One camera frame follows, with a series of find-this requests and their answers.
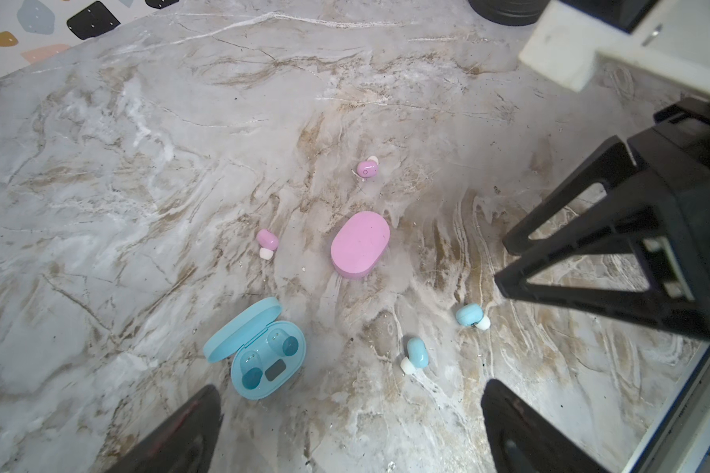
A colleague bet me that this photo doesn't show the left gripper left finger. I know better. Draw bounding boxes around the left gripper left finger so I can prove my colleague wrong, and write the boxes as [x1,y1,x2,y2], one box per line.
[108,384,223,473]

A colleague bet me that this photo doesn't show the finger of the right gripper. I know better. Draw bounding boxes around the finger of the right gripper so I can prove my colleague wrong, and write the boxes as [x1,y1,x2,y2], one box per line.
[495,224,710,341]
[503,137,655,255]

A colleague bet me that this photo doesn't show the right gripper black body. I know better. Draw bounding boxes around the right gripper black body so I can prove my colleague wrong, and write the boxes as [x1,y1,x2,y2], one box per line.
[628,98,710,340]

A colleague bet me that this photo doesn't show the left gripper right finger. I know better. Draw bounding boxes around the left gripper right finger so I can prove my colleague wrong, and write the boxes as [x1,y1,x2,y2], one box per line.
[481,378,605,472]

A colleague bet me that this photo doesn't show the blue earbud charging case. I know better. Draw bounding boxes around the blue earbud charging case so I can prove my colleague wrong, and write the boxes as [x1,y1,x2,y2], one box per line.
[203,297,307,400]

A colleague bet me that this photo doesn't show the blue earbud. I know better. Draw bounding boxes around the blue earbud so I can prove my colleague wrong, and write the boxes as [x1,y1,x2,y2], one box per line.
[400,337,430,376]
[456,304,491,331]

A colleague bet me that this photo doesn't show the pink earbud near case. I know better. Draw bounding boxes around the pink earbud near case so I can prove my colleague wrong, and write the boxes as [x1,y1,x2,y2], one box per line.
[356,156,380,179]

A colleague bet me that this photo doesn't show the pink earbud charging case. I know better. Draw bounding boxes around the pink earbud charging case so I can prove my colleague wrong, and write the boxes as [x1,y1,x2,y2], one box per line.
[331,211,391,279]

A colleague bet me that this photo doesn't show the black microphone stand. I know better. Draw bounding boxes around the black microphone stand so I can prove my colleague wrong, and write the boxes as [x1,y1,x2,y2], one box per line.
[469,0,549,27]

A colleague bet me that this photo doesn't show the pink earbud far left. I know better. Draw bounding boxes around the pink earbud far left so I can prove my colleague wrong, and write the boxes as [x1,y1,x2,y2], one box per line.
[256,229,279,260]

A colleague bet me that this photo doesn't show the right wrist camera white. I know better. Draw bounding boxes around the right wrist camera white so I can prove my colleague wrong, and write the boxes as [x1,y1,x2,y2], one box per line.
[519,1,710,100]

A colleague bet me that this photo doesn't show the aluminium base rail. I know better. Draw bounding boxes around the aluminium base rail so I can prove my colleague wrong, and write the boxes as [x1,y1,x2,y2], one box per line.
[623,342,710,472]

